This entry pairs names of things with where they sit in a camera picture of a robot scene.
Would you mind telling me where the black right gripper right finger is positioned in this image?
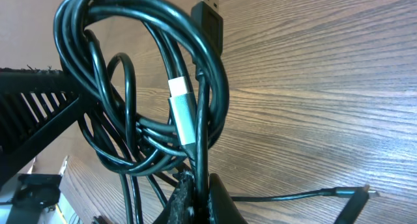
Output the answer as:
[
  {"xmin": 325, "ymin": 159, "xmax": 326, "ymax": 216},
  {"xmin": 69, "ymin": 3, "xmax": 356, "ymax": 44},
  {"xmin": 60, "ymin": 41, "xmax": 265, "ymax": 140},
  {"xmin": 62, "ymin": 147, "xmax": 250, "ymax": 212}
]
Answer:
[{"xmin": 154, "ymin": 172, "xmax": 247, "ymax": 224}]

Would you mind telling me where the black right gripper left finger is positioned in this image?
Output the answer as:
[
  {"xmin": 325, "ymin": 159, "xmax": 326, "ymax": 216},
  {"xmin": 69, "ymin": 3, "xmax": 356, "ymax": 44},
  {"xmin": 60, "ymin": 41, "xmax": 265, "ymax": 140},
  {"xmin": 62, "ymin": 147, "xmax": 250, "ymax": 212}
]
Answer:
[{"xmin": 1, "ymin": 68, "xmax": 96, "ymax": 184}]

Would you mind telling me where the thin black usb-c cable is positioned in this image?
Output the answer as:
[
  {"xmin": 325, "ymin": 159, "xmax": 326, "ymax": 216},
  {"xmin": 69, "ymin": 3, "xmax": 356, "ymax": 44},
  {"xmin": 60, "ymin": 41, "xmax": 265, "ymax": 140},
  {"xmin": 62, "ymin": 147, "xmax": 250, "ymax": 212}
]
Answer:
[{"xmin": 78, "ymin": 53, "xmax": 381, "ymax": 224}]

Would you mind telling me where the thick black usb cable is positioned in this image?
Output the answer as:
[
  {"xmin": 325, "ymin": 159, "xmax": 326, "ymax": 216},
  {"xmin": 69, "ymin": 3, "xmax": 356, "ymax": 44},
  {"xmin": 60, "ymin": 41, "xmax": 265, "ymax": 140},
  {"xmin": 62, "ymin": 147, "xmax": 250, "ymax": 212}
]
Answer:
[{"xmin": 53, "ymin": 0, "xmax": 231, "ymax": 224}]

